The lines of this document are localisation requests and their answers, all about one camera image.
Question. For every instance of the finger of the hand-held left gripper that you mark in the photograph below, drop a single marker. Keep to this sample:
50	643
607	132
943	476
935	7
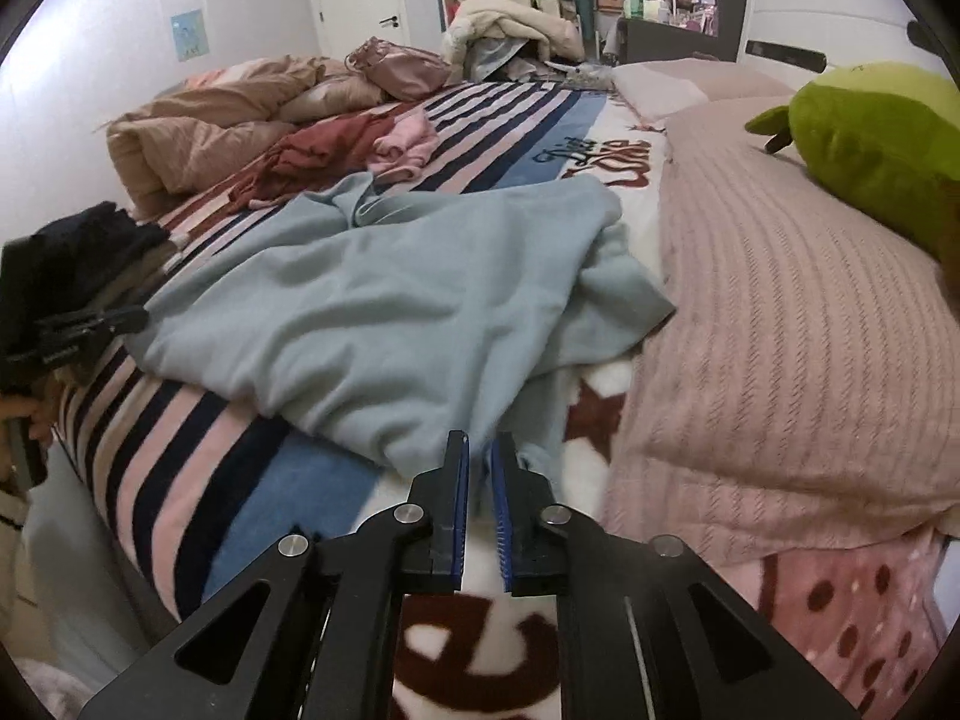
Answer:
97	322
52	360

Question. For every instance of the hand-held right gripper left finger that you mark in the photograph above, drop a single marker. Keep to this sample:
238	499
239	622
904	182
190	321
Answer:
459	517

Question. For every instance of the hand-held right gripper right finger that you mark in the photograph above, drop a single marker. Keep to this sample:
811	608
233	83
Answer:
501	525

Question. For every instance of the light blue sweatshirt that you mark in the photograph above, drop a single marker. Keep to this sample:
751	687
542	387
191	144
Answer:
390	307

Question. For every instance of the person's left forearm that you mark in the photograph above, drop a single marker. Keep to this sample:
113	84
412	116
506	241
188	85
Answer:
9	510

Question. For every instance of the person's left hand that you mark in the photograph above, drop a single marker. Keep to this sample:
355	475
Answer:
11	409

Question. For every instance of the dark navy garment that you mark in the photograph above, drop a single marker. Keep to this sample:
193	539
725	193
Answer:
97	236

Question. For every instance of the beige quilt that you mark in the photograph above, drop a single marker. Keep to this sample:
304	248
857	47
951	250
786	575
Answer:
202	127

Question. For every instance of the dark red garment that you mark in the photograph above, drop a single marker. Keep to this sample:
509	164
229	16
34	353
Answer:
315	146

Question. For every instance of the large pink ribbed pillow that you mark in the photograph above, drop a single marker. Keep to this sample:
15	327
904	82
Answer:
772	352

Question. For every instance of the pink garment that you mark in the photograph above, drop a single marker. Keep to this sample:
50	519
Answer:
405	142

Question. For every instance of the pink handbag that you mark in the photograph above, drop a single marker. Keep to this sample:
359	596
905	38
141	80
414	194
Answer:
401	71

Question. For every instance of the small grey cloth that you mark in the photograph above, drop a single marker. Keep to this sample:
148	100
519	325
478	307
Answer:
589	75

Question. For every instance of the small pink pillow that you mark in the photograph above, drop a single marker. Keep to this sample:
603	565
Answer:
675	86

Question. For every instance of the white coat pile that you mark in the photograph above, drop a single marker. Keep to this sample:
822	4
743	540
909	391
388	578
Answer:
517	30

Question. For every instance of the dark desk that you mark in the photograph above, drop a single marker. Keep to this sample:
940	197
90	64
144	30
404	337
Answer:
667	41

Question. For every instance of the green avocado plush toy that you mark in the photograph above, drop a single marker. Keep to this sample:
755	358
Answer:
877	142

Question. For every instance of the blue wall poster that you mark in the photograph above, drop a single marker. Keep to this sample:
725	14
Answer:
188	34

